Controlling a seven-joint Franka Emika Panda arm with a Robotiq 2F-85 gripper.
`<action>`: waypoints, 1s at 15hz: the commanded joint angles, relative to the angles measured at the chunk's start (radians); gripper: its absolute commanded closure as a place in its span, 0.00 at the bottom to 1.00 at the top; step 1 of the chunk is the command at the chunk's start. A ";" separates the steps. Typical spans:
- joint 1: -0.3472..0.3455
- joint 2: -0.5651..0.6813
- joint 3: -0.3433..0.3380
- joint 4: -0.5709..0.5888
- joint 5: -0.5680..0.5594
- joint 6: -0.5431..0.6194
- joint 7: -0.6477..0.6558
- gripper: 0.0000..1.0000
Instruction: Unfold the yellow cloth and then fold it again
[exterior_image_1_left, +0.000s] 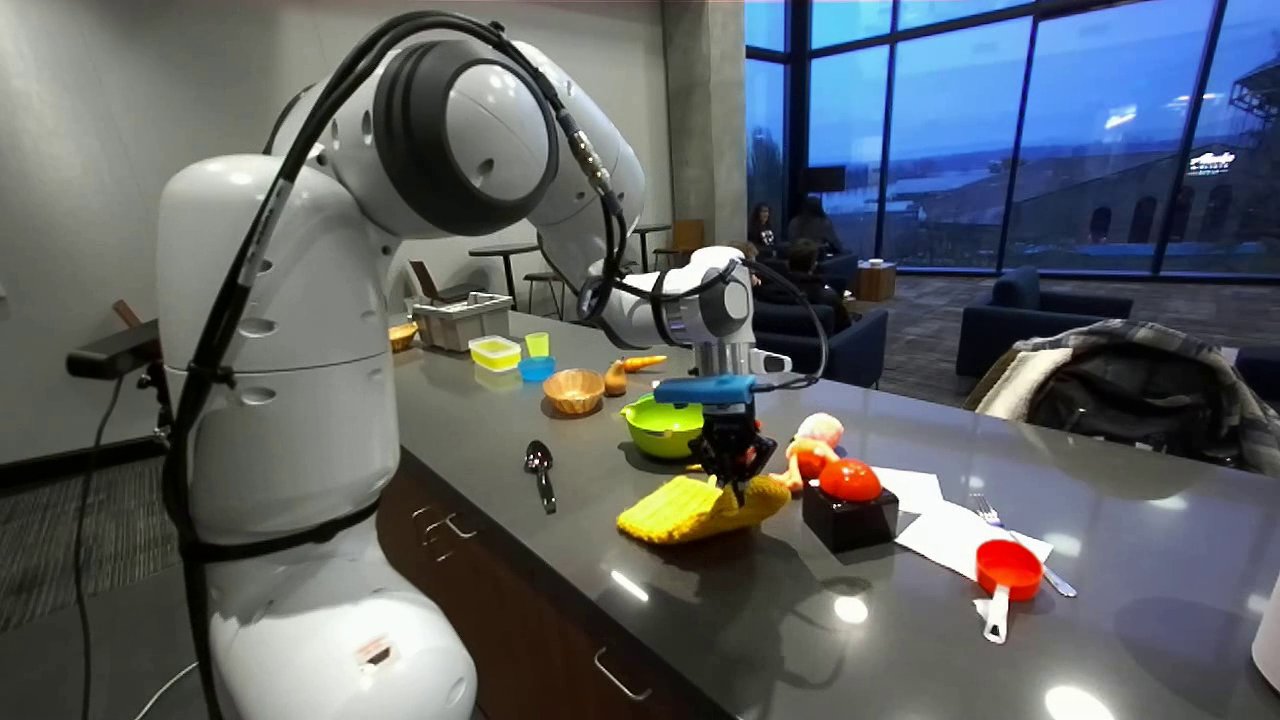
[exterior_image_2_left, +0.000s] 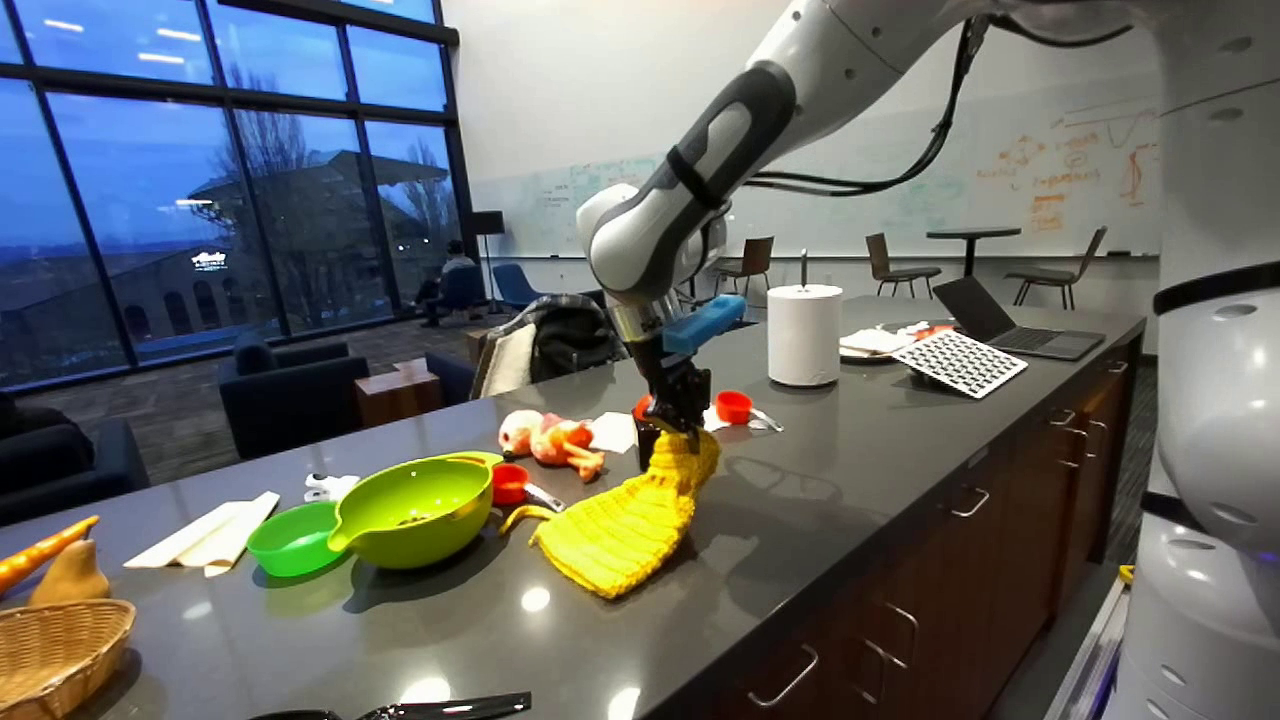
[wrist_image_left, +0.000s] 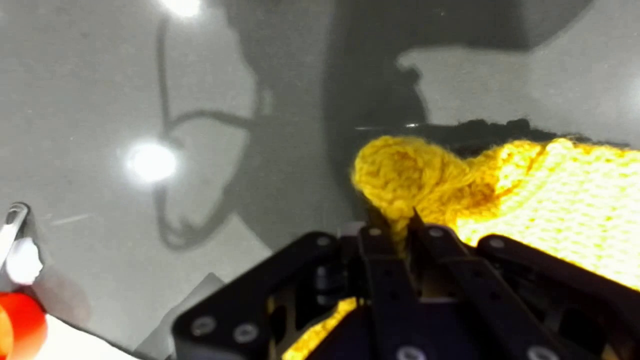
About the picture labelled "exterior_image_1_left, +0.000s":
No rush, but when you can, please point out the seated person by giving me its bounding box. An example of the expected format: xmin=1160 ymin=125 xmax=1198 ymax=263
xmin=775 ymin=195 xmax=849 ymax=314

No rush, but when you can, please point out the yellow green plastic container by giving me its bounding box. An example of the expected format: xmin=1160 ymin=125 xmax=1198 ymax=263
xmin=464 ymin=332 xmax=525 ymax=377

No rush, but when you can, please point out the black square box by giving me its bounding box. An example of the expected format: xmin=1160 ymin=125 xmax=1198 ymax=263
xmin=800 ymin=485 xmax=904 ymax=556

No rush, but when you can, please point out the dark jacket on chair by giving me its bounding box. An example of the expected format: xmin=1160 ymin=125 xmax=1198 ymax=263
xmin=965 ymin=317 xmax=1280 ymax=475

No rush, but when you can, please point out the yellow knitted cloth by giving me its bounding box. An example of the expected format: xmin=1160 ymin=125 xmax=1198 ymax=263
xmin=611 ymin=466 xmax=800 ymax=549

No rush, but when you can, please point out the black metal utensil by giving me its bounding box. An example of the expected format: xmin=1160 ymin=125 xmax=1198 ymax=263
xmin=522 ymin=436 xmax=560 ymax=517

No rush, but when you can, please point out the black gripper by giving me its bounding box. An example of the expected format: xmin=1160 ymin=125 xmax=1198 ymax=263
xmin=688 ymin=401 xmax=781 ymax=509

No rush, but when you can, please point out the black camera tripod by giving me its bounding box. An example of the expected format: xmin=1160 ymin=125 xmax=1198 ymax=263
xmin=131 ymin=355 xmax=187 ymax=452

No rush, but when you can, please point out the dark blue armchair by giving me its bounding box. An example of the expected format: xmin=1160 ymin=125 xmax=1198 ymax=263
xmin=954 ymin=267 xmax=1135 ymax=380

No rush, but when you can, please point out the large glass window wall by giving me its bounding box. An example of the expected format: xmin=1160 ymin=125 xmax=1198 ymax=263
xmin=740 ymin=0 xmax=1280 ymax=284

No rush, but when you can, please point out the orange and white plush toy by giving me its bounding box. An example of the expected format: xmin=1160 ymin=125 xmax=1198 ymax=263
xmin=781 ymin=408 xmax=853 ymax=487

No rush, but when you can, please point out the orange toy stick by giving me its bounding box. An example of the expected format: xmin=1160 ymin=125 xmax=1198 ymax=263
xmin=611 ymin=348 xmax=671 ymax=380

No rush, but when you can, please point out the black stereo camera bar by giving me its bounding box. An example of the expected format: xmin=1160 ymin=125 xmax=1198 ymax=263
xmin=63 ymin=317 xmax=169 ymax=384

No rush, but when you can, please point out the woven wicker basket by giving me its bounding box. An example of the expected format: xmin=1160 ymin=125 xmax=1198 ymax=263
xmin=541 ymin=366 xmax=611 ymax=422

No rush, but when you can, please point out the white paper sheet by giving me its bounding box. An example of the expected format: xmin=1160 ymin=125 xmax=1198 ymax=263
xmin=872 ymin=466 xmax=1057 ymax=589

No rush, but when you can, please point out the red toy tomato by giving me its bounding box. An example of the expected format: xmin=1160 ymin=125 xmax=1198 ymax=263
xmin=818 ymin=457 xmax=887 ymax=509

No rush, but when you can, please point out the dark wood counter cabinet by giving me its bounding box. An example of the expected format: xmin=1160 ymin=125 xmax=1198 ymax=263
xmin=375 ymin=452 xmax=733 ymax=720

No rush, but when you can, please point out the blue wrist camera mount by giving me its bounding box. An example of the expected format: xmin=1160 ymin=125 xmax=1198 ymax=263
xmin=654 ymin=374 xmax=768 ymax=411

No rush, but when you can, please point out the blue lounge sofa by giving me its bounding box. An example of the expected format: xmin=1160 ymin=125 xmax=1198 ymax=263
xmin=753 ymin=296 xmax=893 ymax=393

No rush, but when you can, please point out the metal rectangular container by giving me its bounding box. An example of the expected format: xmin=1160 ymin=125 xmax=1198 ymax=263
xmin=407 ymin=288 xmax=516 ymax=355

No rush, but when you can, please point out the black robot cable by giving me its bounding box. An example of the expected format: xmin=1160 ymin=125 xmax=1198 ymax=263
xmin=155 ymin=10 xmax=634 ymax=720

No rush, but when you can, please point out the red measuring cup white handle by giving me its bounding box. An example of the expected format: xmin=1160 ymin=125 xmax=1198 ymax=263
xmin=973 ymin=537 xmax=1050 ymax=650

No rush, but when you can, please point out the brown box side table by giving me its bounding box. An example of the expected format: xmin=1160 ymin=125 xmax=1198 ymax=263
xmin=853 ymin=257 xmax=900 ymax=306

